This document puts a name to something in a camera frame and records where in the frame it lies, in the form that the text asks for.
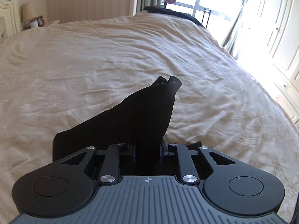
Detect black pants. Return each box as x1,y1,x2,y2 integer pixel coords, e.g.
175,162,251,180
52,75,203,162

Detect cream embroidered bedspread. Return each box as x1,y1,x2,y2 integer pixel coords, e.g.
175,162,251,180
1,12,298,223

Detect cream wardrobe doors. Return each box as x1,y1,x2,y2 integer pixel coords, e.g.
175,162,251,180
238,0,298,124

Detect cluttered bedside table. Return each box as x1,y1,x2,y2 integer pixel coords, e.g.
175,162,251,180
23,15,61,30

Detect cream bedside lamp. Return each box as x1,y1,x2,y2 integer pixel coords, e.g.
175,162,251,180
22,2,38,25

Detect dark clothes pile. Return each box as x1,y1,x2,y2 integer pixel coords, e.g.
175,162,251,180
143,6,203,27

